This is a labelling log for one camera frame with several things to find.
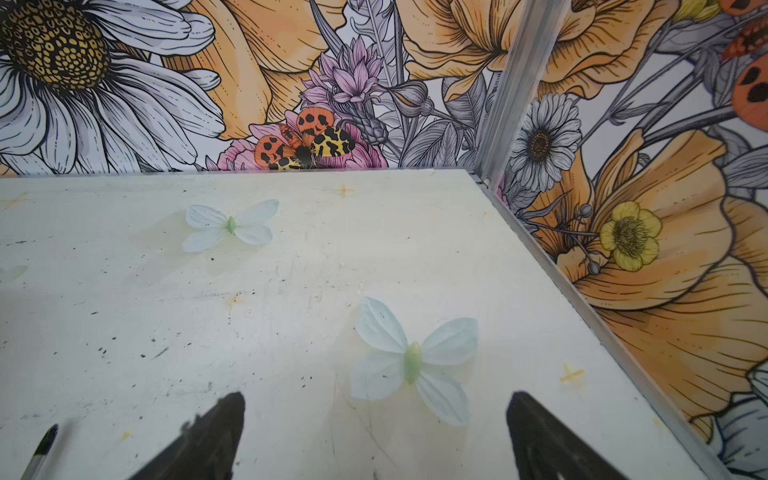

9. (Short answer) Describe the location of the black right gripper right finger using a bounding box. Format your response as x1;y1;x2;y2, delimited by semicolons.
506;391;626;480

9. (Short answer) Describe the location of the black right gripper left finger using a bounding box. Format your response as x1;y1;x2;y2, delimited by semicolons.
130;392;246;480

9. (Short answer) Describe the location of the black handled screwdriver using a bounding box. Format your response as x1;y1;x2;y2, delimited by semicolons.
21;424;59;480

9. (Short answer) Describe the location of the aluminium table edge rail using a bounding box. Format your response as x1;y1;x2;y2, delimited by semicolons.
469;173;731;479

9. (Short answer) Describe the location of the aluminium corner post right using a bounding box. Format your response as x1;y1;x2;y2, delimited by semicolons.
475;0;570;193

